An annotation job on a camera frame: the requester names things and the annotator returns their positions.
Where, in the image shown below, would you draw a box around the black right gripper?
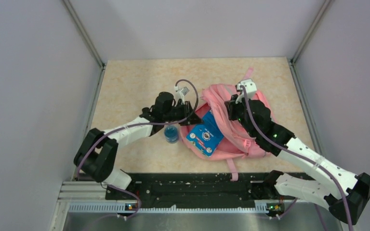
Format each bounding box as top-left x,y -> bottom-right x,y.
225,93 -> 257,138

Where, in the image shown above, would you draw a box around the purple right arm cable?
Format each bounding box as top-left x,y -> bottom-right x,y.
239,85 -> 355,231

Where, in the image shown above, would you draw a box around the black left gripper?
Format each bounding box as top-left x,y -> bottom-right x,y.
163,101 -> 203,126

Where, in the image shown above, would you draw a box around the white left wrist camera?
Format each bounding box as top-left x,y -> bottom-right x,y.
174,86 -> 189,104

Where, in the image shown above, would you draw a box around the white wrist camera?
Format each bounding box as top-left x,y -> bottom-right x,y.
174,86 -> 189,104
236,78 -> 257,103

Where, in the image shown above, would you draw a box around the blue round lidded container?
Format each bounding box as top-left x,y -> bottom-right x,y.
164,125 -> 179,144

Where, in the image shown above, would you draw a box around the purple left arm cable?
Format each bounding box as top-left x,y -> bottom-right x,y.
75,79 -> 199,220

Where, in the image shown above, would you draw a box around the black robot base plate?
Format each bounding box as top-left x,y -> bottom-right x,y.
105,173 -> 291,209

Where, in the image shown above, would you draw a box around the blue paperback book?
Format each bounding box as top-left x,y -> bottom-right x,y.
186,110 -> 224,157

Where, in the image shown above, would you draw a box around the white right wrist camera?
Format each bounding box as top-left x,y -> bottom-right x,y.
236,78 -> 257,103

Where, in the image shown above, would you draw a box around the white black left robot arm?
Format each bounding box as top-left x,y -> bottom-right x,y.
73,92 -> 203,199

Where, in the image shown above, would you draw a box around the aluminium corner post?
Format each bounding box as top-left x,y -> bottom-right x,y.
60,0 -> 105,68
290,0 -> 334,66

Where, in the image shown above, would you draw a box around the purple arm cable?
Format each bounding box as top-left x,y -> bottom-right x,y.
239,85 -> 355,231
75,79 -> 199,220

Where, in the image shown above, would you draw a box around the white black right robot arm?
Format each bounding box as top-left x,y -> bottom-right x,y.
225,95 -> 370,225

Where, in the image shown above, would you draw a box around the left aluminium corner post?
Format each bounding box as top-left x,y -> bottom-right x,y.
60,0 -> 105,68

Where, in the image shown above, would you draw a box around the right aluminium corner post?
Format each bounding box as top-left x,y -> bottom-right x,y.
290,0 -> 334,66

